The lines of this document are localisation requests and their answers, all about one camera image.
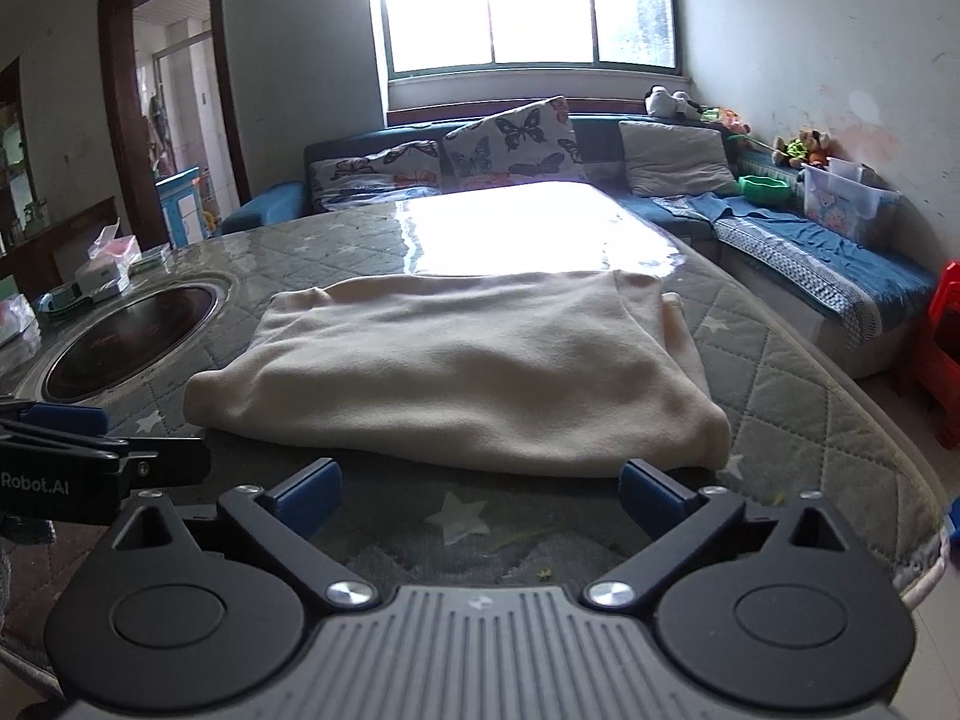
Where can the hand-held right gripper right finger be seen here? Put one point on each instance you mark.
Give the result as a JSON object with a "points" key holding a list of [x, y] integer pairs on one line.
{"points": [[656, 499]]}

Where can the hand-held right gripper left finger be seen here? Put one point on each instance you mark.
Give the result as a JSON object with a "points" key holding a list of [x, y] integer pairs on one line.
{"points": [[307, 499]]}

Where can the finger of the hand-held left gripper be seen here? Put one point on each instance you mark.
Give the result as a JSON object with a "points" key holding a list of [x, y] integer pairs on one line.
{"points": [[64, 418], [172, 461]]}

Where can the cream sweater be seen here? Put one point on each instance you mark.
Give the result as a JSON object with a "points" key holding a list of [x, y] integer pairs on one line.
{"points": [[450, 375]]}

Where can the black round induction cooktop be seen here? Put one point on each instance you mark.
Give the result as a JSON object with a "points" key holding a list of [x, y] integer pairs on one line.
{"points": [[127, 345]]}

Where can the pink and white tissue pack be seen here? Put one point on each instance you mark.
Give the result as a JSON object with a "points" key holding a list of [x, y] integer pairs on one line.
{"points": [[15, 319]]}

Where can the dark wooden cabinet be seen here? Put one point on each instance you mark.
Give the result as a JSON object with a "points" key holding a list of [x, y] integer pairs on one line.
{"points": [[75, 229]]}

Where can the small blue cabinet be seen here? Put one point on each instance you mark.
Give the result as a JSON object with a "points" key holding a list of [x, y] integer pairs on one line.
{"points": [[180, 210]]}

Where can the blue sofa blanket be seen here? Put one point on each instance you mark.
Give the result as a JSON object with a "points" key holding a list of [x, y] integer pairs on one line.
{"points": [[787, 247]]}

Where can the green bowl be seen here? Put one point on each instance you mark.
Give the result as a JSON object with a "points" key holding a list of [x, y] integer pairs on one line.
{"points": [[763, 189]]}

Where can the red plastic stool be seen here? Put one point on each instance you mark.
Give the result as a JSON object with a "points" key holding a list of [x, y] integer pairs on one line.
{"points": [[941, 330]]}

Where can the long butterfly print pillow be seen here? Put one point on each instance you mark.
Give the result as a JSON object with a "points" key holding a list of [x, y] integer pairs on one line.
{"points": [[375, 169]]}

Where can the grey pillow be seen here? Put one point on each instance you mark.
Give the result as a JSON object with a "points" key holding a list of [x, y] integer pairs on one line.
{"points": [[675, 157]]}

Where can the clear plastic storage box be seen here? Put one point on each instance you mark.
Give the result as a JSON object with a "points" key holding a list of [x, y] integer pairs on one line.
{"points": [[840, 210]]}

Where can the blue sofa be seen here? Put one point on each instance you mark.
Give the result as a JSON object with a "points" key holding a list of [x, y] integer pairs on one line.
{"points": [[600, 142]]}

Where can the brown plush toys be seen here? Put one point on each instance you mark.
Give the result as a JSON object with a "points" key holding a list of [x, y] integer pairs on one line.
{"points": [[806, 146]]}

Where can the orange and green toy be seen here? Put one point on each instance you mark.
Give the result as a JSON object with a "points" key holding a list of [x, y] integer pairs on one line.
{"points": [[727, 121]]}

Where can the square butterfly print pillow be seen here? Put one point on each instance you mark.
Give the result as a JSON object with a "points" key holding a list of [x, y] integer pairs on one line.
{"points": [[510, 142]]}

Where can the panda plush toy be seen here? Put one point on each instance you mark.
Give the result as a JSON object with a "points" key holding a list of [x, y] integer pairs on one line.
{"points": [[664, 100]]}

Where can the window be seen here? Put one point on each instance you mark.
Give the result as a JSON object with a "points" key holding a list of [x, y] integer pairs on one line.
{"points": [[487, 7]]}

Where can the dark wooden door frame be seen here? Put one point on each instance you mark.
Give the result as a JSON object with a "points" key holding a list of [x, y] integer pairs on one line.
{"points": [[116, 90]]}

